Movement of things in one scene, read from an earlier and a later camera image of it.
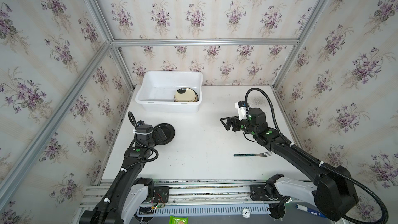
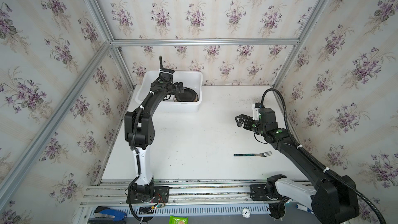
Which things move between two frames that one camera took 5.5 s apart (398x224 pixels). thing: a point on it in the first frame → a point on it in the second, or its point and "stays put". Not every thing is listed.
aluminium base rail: [212, 198] stays put
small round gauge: [245, 212] stays put
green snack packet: [178, 220] stays put
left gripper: [158, 134] → [182, 88]
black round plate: [168, 130] → [188, 95]
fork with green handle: [264, 154] stays put
